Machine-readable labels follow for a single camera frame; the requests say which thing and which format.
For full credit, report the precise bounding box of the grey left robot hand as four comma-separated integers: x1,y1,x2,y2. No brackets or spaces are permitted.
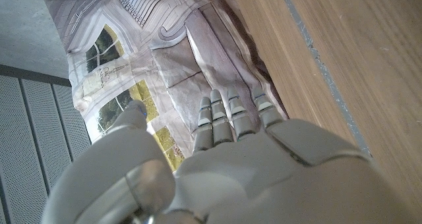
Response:
40,87,419,224

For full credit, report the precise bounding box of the printed sofa backdrop cloth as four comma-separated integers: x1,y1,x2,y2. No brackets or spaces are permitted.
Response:
38,0,289,172

